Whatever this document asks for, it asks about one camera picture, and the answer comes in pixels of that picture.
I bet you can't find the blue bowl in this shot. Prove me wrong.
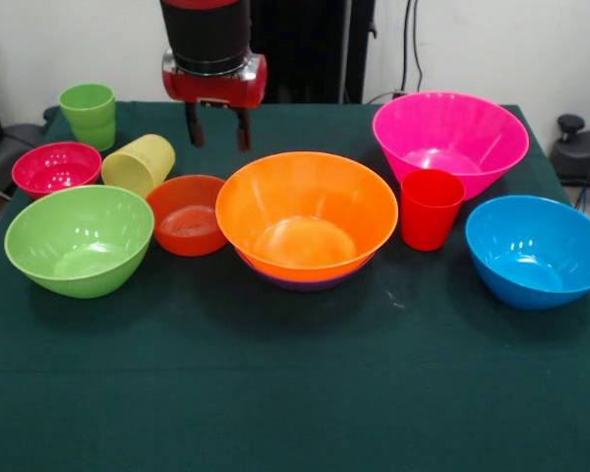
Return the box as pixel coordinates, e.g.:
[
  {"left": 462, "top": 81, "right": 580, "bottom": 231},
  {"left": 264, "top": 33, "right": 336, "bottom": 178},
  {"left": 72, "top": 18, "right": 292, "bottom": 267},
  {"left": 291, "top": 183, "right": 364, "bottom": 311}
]
[{"left": 464, "top": 195, "right": 590, "bottom": 312}]

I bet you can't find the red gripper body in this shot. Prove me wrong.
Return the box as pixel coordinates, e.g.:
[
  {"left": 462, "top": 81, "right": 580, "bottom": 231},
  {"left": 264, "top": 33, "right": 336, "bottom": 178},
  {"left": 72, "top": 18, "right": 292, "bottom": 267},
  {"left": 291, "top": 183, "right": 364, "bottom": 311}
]
[{"left": 161, "top": 48, "right": 268, "bottom": 110}]

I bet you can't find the red cup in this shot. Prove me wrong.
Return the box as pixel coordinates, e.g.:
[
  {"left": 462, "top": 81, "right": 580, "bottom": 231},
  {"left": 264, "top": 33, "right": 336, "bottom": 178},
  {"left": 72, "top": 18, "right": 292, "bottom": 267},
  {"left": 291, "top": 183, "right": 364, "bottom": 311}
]
[{"left": 399, "top": 168, "right": 467, "bottom": 253}]

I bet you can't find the large orange bowl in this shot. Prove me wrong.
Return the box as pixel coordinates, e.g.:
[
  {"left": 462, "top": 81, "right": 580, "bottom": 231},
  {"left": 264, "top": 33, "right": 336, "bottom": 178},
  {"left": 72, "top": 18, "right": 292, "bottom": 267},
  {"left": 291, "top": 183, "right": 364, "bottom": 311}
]
[{"left": 214, "top": 150, "right": 400, "bottom": 283}]

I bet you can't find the light green bowl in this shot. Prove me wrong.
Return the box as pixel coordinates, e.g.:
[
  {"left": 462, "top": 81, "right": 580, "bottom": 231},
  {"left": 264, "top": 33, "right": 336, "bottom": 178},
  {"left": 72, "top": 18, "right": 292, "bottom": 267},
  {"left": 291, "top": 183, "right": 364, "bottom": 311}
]
[{"left": 3, "top": 184, "right": 155, "bottom": 300}]

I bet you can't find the grey pedestal foot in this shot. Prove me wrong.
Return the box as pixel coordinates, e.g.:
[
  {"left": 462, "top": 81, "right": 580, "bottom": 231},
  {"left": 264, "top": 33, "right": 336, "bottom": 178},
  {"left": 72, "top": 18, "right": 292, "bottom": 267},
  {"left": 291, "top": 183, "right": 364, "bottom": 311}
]
[
  {"left": 550, "top": 114, "right": 590, "bottom": 184},
  {"left": 0, "top": 122, "right": 45, "bottom": 193}
]

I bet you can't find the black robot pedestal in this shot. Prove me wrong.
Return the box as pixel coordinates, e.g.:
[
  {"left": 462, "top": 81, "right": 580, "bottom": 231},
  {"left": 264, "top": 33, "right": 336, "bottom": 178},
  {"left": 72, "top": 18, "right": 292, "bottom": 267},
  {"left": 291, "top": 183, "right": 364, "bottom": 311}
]
[{"left": 248, "top": 0, "right": 380, "bottom": 105}]

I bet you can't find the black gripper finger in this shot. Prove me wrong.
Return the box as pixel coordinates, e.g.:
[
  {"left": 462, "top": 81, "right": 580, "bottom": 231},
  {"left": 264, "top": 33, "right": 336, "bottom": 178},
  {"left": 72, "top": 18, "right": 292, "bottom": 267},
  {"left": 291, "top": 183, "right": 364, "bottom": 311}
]
[
  {"left": 232, "top": 106, "right": 253, "bottom": 152},
  {"left": 184, "top": 101, "right": 207, "bottom": 148}
]

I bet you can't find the yellow cup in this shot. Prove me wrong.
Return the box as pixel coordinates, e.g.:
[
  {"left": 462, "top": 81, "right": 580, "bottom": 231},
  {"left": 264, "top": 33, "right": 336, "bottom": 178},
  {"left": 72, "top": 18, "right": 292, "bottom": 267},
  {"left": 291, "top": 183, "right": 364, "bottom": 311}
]
[{"left": 100, "top": 133, "right": 177, "bottom": 199}]

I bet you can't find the large pink bowl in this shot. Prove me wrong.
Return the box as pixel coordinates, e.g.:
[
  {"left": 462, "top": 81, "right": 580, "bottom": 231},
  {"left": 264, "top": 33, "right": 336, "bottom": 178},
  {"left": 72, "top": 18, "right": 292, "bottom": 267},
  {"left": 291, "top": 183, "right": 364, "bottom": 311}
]
[{"left": 372, "top": 90, "right": 531, "bottom": 202}]

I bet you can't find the green cup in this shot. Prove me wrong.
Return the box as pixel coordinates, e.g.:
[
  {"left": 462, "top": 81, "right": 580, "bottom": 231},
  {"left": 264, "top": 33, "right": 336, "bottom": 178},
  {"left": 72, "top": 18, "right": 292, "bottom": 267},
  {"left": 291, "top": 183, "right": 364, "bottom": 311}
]
[{"left": 57, "top": 82, "right": 117, "bottom": 152}]

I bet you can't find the dark green tablecloth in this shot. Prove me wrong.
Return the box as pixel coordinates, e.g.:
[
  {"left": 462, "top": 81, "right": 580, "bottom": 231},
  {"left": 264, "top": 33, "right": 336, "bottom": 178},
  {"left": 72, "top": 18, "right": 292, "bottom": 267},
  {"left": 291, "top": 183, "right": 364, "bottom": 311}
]
[{"left": 0, "top": 100, "right": 590, "bottom": 472}]

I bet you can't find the purple bowl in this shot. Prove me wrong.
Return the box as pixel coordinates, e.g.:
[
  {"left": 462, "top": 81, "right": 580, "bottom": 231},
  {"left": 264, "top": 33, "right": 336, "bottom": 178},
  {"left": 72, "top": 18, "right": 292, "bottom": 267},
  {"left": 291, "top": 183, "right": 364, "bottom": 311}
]
[{"left": 235, "top": 248, "right": 375, "bottom": 293}]

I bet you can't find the small orange-red bowl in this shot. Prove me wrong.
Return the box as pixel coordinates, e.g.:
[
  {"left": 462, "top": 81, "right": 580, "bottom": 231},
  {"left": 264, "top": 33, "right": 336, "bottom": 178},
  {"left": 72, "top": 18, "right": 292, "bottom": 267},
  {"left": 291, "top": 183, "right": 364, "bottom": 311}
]
[{"left": 146, "top": 174, "right": 230, "bottom": 258}]

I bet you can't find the small crimson bowl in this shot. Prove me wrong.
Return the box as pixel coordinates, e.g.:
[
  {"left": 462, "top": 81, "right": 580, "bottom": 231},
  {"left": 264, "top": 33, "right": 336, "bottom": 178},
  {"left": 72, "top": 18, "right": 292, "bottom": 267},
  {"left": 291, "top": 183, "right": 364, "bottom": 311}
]
[{"left": 11, "top": 141, "right": 103, "bottom": 201}]

